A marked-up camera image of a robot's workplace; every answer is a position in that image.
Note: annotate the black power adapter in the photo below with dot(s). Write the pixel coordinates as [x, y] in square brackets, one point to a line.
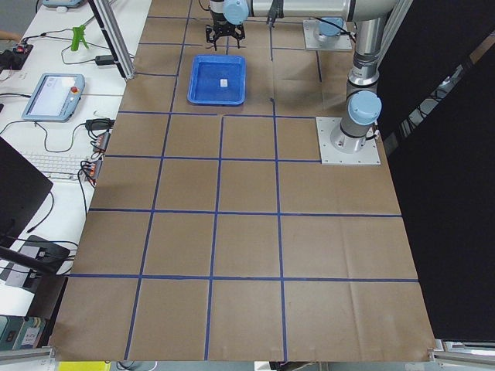
[98, 124]
[104, 60]

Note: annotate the black monitor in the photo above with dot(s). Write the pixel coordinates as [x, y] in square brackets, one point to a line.
[23, 190]

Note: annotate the brown paper table cover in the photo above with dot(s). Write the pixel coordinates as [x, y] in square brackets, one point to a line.
[216, 233]

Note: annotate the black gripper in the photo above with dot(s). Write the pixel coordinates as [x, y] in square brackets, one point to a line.
[223, 29]

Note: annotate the teach pendant tablet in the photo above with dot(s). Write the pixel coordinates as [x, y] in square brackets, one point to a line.
[55, 97]

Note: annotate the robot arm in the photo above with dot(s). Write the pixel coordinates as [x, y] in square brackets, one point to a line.
[362, 104]
[229, 16]

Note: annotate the blue plastic tray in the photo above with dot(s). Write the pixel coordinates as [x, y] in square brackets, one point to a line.
[206, 73]

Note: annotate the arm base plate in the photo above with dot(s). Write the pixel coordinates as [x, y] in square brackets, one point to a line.
[336, 148]
[321, 36]

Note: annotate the aluminium frame post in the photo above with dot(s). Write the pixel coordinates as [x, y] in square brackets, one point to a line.
[108, 24]

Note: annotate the white keyboard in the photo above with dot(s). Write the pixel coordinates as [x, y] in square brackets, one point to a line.
[57, 167]

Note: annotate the green handled reacher grabber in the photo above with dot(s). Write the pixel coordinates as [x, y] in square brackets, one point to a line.
[78, 38]

